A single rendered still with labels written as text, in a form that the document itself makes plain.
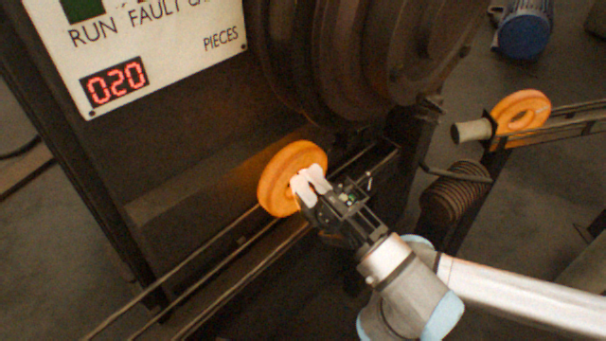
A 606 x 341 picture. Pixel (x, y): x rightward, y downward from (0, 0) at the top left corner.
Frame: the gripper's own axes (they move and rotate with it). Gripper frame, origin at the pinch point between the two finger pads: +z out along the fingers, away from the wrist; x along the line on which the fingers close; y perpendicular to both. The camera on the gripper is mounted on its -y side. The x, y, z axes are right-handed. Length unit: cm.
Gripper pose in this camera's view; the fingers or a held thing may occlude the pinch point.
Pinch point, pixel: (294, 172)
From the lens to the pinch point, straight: 73.7
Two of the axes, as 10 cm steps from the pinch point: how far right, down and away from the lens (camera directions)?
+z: -6.6, -6.9, 2.8
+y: 1.8, -5.1, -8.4
